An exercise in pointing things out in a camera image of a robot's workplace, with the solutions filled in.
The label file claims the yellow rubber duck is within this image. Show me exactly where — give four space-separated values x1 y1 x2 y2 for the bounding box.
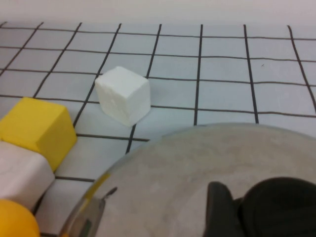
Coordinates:
0 199 40 237

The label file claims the yellow foam cube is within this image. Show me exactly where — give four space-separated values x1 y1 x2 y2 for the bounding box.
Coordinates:
0 97 78 173

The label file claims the white plug adapter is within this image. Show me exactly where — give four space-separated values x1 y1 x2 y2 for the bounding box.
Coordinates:
0 140 55 213

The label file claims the white foam cube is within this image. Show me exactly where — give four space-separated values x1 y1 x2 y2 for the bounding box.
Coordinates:
95 66 151 127

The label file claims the white black-grid tablecloth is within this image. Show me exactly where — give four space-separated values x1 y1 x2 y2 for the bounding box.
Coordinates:
0 21 316 237

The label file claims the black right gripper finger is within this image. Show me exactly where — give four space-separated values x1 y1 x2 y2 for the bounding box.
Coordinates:
206 182 239 237

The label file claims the steel lid black knob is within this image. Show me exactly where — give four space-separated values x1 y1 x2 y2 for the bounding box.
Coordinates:
58 122 316 237

